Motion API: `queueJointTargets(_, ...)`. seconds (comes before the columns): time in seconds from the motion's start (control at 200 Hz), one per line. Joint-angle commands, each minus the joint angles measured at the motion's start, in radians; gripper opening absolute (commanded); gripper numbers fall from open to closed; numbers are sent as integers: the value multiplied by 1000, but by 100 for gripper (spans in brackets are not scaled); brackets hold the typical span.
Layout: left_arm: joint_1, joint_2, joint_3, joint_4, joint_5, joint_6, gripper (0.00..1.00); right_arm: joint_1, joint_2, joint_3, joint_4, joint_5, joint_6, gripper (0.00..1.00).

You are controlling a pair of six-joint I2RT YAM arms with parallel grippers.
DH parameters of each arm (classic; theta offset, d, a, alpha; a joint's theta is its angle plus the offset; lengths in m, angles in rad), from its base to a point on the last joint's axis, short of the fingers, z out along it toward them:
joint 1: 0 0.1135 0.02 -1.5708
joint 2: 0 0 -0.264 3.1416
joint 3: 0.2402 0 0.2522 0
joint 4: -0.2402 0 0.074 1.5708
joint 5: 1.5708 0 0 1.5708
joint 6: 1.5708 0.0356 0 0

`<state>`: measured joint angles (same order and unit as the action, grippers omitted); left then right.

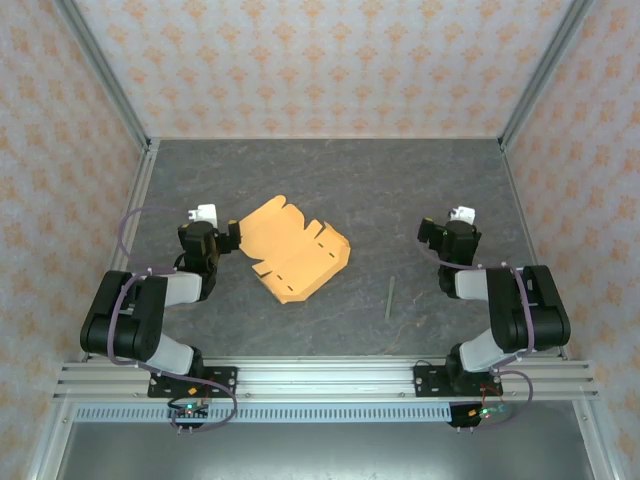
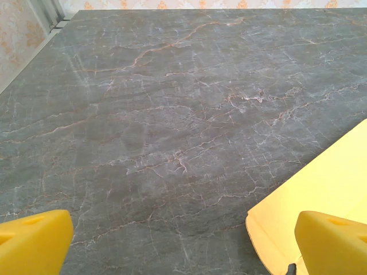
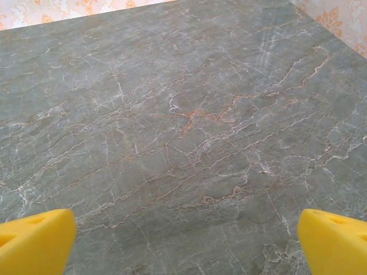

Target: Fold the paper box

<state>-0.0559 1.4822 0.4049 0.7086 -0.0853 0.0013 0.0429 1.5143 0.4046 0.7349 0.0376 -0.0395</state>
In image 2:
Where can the aluminium frame post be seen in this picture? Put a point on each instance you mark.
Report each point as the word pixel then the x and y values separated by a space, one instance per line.
pixel 48 14

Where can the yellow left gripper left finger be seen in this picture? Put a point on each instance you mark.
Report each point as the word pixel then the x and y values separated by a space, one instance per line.
pixel 31 243

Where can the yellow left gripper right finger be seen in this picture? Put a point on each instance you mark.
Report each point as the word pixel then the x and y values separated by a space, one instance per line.
pixel 332 246

